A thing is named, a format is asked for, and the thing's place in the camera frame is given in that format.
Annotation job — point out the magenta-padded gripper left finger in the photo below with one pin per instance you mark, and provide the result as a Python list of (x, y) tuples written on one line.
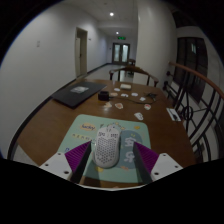
[(56, 165)]

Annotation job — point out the black flat box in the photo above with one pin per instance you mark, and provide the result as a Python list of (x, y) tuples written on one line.
[(73, 96)]

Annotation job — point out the small dark wooden chair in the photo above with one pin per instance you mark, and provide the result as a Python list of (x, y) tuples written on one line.
[(132, 62)]

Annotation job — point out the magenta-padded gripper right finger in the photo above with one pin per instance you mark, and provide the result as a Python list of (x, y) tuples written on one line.
[(165, 165)]

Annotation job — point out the wooden armchair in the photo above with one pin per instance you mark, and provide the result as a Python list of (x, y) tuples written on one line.
[(133, 68)]

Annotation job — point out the green exit sign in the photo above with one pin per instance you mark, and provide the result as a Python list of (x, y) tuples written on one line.
[(121, 38)]

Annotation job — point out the white rectangular card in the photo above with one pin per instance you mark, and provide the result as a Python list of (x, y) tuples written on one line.
[(126, 86)]

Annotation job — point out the mint green printed mouse pad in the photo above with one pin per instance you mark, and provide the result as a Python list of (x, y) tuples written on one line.
[(83, 135)]

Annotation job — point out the small orange white sticker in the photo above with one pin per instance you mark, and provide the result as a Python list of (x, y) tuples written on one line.
[(107, 104), (114, 94), (119, 105)]

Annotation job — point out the wooden side door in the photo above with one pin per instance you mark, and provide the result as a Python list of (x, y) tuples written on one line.
[(81, 50)]

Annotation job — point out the dark window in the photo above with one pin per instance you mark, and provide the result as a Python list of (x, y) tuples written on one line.
[(186, 56)]

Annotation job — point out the small black block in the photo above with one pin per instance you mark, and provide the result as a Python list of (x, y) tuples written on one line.
[(103, 96)]

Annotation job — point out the white flat card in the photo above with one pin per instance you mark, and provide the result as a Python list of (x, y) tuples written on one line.
[(173, 114)]

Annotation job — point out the black railing with wooden handrail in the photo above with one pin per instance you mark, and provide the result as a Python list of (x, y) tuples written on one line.
[(186, 68)]

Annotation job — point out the white honeycomb computer mouse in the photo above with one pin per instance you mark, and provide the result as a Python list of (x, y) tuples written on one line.
[(106, 146)]

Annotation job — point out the glass double door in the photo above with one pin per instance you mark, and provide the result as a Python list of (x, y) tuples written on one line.
[(116, 53)]

